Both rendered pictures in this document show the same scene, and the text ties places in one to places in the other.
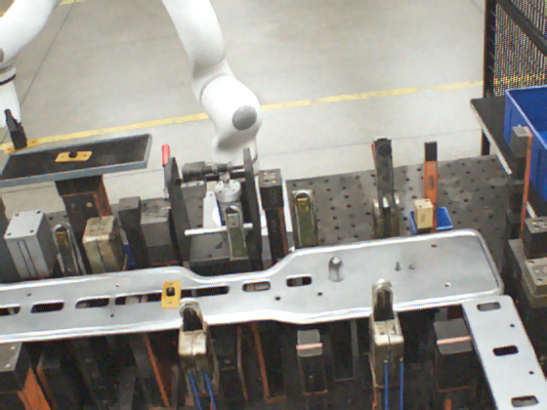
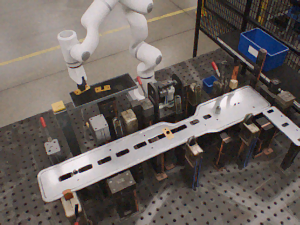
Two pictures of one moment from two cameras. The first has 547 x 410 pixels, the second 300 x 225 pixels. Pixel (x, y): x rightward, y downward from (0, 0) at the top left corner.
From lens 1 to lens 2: 0.86 m
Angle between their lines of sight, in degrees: 25
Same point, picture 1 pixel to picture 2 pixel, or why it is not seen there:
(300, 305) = (214, 125)
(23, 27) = (96, 41)
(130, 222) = (137, 109)
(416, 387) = (236, 140)
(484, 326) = (273, 118)
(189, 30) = (139, 29)
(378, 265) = (228, 104)
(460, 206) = (211, 72)
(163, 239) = (151, 113)
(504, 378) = (290, 133)
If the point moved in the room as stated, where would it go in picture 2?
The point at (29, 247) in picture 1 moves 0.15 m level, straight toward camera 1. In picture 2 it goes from (105, 131) to (126, 145)
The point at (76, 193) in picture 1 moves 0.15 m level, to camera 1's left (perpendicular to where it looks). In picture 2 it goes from (106, 103) to (82, 113)
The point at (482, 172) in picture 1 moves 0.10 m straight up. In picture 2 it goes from (211, 58) to (212, 49)
